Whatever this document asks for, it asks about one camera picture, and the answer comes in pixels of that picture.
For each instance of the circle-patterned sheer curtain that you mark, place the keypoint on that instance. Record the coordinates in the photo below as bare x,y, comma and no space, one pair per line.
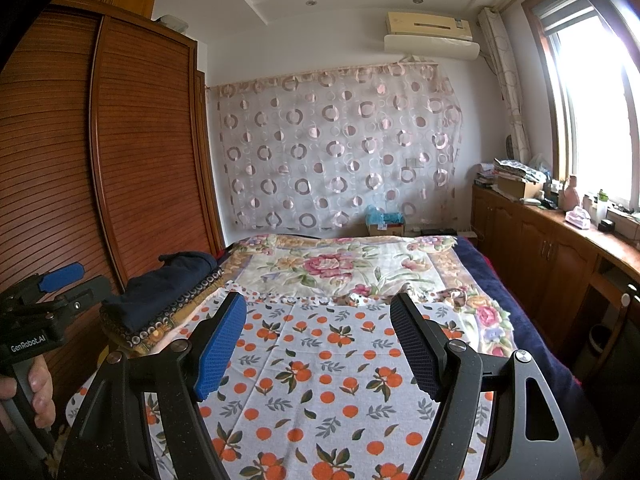
325,150

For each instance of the pink tissue pack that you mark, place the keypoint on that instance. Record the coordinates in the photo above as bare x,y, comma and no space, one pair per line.
578,217

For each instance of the dark circle-patterned cloth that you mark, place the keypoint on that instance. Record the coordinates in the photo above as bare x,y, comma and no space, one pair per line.
155,327

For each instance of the person's left hand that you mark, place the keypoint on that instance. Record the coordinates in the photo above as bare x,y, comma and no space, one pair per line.
44,400

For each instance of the small black box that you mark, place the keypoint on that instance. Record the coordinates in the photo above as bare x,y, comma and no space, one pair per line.
607,225

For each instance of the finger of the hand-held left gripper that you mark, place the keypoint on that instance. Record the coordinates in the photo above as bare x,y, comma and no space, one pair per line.
62,276
85,295

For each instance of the wall air conditioner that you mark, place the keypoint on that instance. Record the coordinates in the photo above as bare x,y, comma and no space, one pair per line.
430,35

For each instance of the navy printed t-shirt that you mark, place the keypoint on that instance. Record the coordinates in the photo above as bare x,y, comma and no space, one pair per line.
160,290

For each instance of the navy blanket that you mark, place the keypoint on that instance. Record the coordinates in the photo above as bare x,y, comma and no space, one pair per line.
505,280

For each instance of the orange fruit print sheet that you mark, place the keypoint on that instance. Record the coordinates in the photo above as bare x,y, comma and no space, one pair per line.
320,385

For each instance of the white bottle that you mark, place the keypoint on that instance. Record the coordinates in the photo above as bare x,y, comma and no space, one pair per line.
600,207

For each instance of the wooden slatted wardrobe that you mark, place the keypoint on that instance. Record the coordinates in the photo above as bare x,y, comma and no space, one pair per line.
150,135

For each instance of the stack of papers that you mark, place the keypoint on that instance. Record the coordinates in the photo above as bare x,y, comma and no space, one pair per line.
515,166

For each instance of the dark waste bin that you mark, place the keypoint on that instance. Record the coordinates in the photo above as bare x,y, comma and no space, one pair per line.
600,345

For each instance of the window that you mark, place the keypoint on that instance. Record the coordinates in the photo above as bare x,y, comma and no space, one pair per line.
600,110

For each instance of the floral blanket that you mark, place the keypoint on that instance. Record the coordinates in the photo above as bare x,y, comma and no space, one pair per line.
340,265

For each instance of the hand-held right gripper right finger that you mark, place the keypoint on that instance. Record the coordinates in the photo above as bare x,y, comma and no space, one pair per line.
415,345

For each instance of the pink figurine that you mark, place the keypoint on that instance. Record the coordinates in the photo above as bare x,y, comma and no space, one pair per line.
570,196

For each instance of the wooden window cabinet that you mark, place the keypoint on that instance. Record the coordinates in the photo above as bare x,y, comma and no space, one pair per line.
540,255

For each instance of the cardboard box with blue bag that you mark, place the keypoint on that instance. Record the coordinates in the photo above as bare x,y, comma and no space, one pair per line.
385,222

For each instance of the brown cardboard box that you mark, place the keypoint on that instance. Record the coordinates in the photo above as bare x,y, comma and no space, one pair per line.
517,187

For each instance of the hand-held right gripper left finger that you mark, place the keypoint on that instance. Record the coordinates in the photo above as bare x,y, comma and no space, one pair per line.
220,345

